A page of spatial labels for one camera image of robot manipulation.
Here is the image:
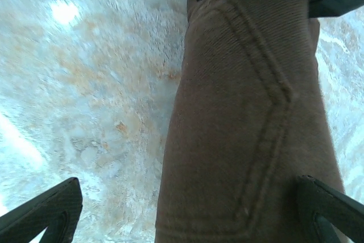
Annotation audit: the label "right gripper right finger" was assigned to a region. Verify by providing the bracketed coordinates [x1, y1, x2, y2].
[295, 174, 364, 243]

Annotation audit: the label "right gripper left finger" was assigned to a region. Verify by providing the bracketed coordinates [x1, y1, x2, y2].
[0, 176, 84, 243]

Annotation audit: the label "brown long pants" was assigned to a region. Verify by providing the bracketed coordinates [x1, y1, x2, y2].
[154, 0, 346, 243]

